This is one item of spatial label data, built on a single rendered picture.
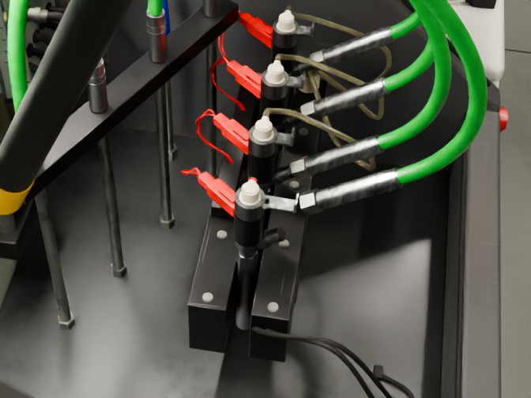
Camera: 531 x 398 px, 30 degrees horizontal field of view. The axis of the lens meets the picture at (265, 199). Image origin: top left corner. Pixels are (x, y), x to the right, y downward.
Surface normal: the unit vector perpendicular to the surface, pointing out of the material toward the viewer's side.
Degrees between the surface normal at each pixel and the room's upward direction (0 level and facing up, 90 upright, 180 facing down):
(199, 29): 0
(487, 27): 0
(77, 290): 0
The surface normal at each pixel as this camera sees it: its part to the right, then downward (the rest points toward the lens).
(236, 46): -0.14, 0.76
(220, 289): 0.04, -0.64
